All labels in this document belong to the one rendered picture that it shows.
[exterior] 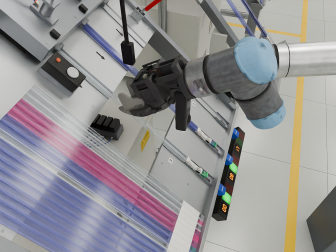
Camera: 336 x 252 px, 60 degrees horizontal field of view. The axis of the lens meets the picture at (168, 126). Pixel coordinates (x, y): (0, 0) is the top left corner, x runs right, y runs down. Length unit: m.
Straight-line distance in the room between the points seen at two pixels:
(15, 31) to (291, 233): 1.46
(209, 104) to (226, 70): 0.45
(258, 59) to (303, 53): 0.22
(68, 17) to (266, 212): 1.35
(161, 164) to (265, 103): 0.31
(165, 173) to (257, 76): 0.35
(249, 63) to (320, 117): 1.75
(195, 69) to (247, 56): 0.10
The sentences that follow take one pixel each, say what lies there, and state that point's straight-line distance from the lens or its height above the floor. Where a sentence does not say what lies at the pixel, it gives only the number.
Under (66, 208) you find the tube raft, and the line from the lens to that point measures 0.58.
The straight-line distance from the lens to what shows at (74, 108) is 0.65.
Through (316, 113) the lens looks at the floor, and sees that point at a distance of 2.23.
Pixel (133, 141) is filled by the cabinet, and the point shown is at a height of 0.62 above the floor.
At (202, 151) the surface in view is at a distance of 0.85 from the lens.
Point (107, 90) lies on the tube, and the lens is 0.70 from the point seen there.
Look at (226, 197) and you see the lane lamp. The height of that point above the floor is 0.66.
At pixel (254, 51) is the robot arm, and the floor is 1.17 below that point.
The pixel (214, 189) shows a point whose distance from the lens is 0.82.
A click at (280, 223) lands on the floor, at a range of 1.66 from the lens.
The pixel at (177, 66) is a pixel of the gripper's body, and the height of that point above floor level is 1.11.
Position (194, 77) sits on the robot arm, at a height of 1.10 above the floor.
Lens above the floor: 1.44
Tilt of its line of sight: 49 degrees down
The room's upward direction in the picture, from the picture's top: straight up
